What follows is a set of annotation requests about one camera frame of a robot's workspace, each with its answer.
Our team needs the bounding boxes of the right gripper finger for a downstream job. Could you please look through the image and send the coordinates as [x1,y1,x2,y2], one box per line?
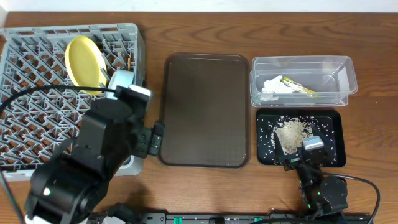
[311,124,331,146]
[274,131,284,164]

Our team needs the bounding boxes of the rice food scraps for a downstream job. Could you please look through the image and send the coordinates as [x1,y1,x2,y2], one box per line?
[256,114,338,167]

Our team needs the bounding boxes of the light blue bowl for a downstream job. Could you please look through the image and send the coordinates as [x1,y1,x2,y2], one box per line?
[108,70,135,90]

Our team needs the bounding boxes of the green snack wrapper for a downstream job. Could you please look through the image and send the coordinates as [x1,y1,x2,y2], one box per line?
[281,77,318,97]

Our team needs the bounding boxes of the white tissue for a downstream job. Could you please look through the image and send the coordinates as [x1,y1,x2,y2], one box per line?
[260,75,295,101]

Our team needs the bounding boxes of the wooden chopstick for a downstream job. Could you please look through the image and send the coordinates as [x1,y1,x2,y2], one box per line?
[127,57,131,71]

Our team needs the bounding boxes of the yellow round plate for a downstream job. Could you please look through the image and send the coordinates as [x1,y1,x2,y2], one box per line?
[65,36,108,88]

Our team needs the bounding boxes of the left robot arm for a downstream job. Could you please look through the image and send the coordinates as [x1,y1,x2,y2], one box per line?
[24,85,164,223]

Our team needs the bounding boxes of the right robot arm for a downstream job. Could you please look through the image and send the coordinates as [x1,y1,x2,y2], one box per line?
[275,127,348,220]

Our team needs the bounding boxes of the black waste tray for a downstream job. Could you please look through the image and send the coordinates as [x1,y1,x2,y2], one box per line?
[256,108,346,167]

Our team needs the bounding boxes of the dark brown serving tray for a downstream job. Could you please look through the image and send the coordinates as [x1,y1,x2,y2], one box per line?
[159,53,250,169]

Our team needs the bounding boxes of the clear plastic container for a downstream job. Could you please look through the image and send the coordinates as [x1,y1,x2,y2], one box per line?
[250,55,358,108]

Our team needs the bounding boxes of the grey plastic dish rack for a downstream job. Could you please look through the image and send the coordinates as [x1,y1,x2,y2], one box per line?
[1,23,146,182]

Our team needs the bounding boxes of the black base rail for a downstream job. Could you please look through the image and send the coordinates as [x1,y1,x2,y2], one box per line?
[93,203,374,224]

